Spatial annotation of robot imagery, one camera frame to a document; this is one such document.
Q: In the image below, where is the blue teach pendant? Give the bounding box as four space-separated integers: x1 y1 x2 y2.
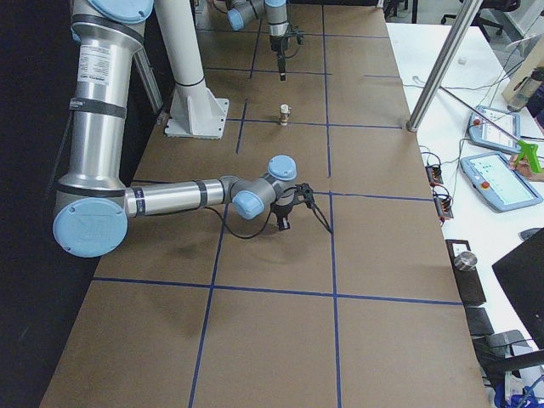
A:
467 105 521 154
460 152 543 213

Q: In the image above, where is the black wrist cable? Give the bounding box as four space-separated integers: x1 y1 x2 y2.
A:
212 184 333 240

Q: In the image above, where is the white camera mast post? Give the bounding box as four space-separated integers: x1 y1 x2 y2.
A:
154 0 230 139

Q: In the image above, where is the black weight base block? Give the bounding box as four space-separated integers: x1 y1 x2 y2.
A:
445 239 486 307

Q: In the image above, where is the black monitor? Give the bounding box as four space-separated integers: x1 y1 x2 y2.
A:
492 229 543 349

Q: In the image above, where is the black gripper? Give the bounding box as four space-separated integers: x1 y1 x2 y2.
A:
269 36 287 81
272 202 294 231

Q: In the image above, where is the person in black shirt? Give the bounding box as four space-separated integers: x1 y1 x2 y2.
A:
507 63 544 184

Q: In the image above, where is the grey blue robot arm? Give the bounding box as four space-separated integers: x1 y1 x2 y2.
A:
52 1 299 258
226 0 289 82

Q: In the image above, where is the green handled reacher grabber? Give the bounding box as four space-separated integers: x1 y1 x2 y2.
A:
439 86 542 173

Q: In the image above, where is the far blue teach pendant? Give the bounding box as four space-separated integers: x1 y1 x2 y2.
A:
467 105 521 154

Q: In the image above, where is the silver metal cylinder weight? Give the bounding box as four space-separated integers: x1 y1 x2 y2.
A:
453 251 478 271

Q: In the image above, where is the silver aluminium frame post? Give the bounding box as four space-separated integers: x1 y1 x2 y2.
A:
406 0 483 133

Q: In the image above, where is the far black orange connector box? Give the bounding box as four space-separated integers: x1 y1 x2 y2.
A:
425 164 444 187

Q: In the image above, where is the near blue teach pendant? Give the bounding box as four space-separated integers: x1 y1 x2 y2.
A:
460 152 543 213

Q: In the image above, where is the black orange connector box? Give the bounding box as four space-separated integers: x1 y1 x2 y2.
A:
433 192 454 222
425 164 444 187

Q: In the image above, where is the brass white PPR pipe fitting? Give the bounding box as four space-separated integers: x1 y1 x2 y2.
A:
279 104 292 126

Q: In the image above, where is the near black orange connector box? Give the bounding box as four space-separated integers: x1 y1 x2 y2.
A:
433 192 454 222

